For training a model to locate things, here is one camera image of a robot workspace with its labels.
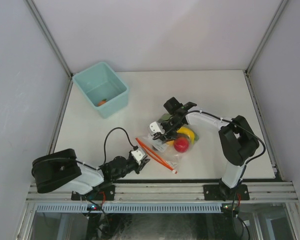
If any clear zip top bag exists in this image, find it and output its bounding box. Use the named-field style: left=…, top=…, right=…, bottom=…
left=135, top=124, right=200, bottom=174

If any small orange fake carrot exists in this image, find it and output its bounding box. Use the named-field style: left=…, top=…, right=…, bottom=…
left=97, top=99, right=107, bottom=106

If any teal plastic bin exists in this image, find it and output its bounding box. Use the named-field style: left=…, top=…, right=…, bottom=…
left=72, top=61, right=130, bottom=119

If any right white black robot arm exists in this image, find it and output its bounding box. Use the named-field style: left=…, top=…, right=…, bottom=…
left=149, top=97, right=266, bottom=201

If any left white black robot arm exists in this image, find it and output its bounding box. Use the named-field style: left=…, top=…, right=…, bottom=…
left=31, top=148, right=150, bottom=200

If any green fake leaf vegetable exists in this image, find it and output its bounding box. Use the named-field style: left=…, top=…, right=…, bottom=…
left=160, top=113, right=172, bottom=122

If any yellow fake banana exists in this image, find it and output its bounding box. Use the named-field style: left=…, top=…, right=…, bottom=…
left=177, top=126, right=196, bottom=145

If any orange fake fruit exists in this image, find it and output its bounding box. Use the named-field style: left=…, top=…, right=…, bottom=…
left=165, top=140, right=174, bottom=146

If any red fake apple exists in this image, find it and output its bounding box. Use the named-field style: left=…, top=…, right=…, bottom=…
left=173, top=137, right=190, bottom=153

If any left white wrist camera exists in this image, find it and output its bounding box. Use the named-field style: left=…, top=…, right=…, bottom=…
left=131, top=148, right=147, bottom=165

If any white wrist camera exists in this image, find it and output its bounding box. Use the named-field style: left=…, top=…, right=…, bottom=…
left=149, top=121, right=165, bottom=136
left=131, top=148, right=147, bottom=165

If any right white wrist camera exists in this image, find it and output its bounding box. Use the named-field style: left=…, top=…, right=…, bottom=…
left=149, top=121, right=165, bottom=136

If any right black camera cable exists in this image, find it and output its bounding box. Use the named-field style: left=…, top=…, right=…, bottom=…
left=184, top=109, right=267, bottom=163

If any black camera cable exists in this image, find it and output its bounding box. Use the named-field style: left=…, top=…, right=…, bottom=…
left=184, top=109, right=267, bottom=163
left=31, top=127, right=138, bottom=176

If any left black camera cable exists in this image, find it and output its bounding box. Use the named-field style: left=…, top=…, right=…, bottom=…
left=31, top=127, right=138, bottom=176

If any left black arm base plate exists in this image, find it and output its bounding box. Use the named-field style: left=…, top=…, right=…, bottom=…
left=84, top=184, right=116, bottom=201

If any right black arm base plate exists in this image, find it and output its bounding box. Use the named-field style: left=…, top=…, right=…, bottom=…
left=203, top=184, right=250, bottom=201

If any blue slotted cable duct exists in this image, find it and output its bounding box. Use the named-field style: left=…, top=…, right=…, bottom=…
left=36, top=202, right=223, bottom=214

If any right aluminium frame post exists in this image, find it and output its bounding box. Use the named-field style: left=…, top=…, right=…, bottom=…
left=244, top=0, right=291, bottom=75

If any aluminium frame post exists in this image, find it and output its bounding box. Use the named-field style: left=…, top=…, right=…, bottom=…
left=23, top=0, right=75, bottom=78
left=244, top=0, right=291, bottom=75

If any aluminium mounting rail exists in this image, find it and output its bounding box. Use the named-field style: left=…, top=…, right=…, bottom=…
left=26, top=182, right=298, bottom=203

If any left aluminium frame post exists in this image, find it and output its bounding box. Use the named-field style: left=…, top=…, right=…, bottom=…
left=23, top=0, right=75, bottom=78

